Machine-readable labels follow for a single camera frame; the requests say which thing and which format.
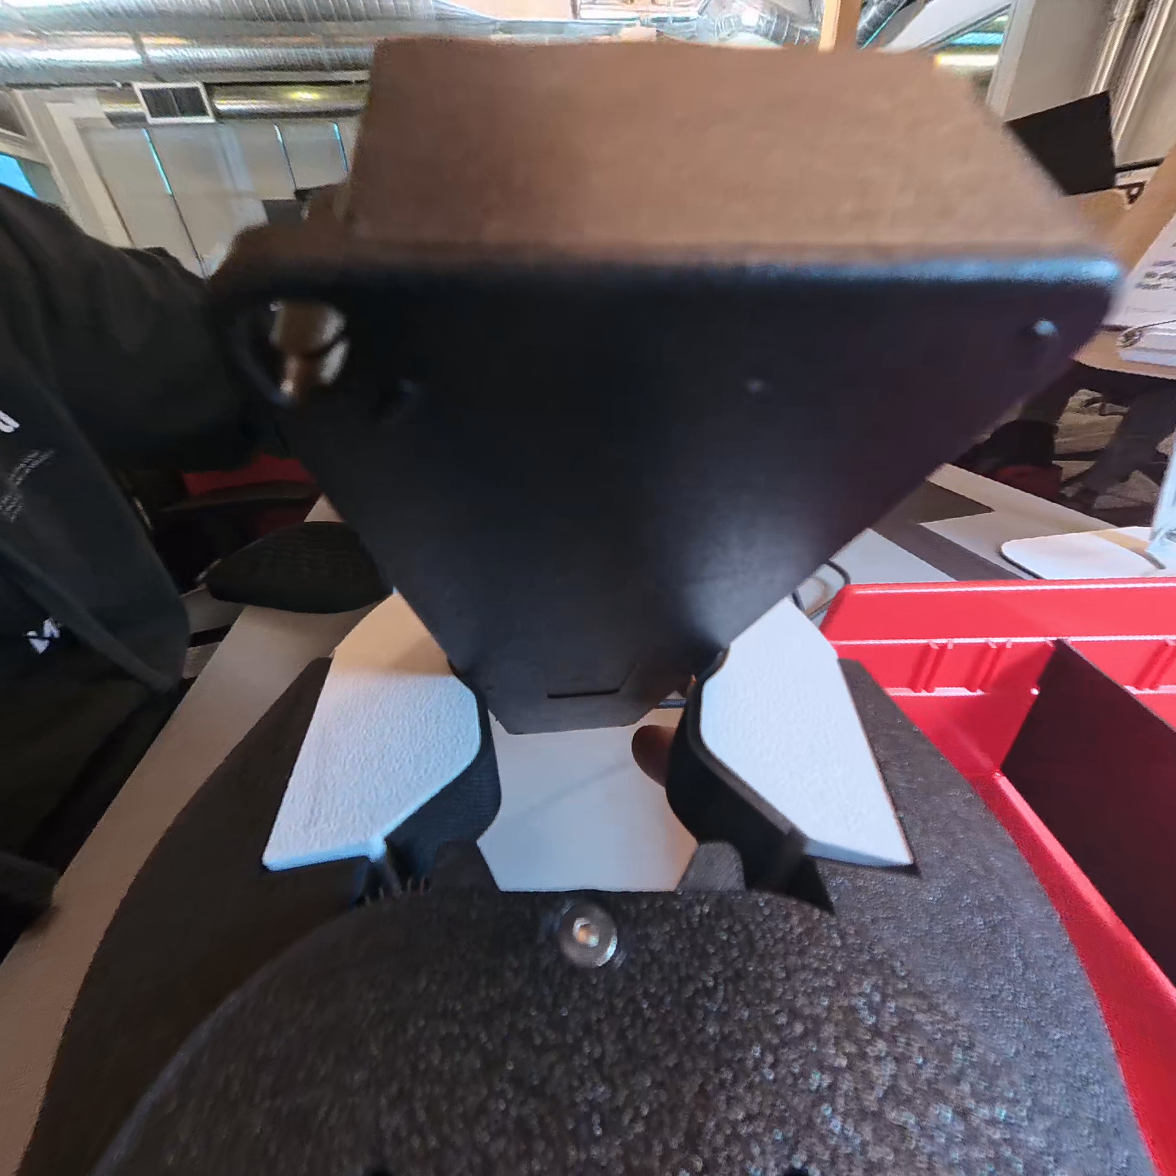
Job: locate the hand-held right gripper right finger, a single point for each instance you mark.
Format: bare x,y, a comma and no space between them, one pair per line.
790,745

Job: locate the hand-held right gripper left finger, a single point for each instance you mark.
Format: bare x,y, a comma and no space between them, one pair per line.
376,745

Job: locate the red plastic bin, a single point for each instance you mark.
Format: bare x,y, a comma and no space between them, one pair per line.
917,625

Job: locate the person's left forearm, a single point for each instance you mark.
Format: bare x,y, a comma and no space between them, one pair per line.
118,323

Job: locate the person's right hand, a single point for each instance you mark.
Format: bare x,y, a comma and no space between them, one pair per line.
653,755

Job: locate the person's left hand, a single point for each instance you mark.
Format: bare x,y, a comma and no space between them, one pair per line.
306,345

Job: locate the black textured rounded object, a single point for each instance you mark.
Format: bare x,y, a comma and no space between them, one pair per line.
293,570

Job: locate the black divider panel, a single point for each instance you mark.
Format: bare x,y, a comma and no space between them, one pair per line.
1102,782

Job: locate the white metal stand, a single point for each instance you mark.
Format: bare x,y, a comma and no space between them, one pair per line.
1074,557

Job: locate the red bag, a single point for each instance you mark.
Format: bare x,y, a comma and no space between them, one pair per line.
1019,461

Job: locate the clear page holder bar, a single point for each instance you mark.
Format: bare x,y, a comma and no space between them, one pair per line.
1148,335

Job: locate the printed instruction sheet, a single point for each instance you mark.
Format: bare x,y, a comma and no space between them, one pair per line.
1152,276

